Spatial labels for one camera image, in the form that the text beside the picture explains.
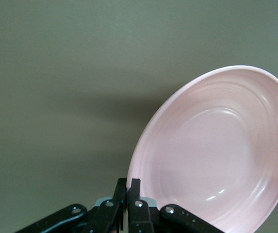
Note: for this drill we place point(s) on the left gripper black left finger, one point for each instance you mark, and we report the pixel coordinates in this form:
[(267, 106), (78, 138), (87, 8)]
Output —
[(107, 213)]

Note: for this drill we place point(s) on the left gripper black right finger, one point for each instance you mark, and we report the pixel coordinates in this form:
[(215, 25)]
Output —
[(138, 213)]

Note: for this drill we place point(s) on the pink plate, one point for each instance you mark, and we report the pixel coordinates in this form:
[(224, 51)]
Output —
[(214, 150)]

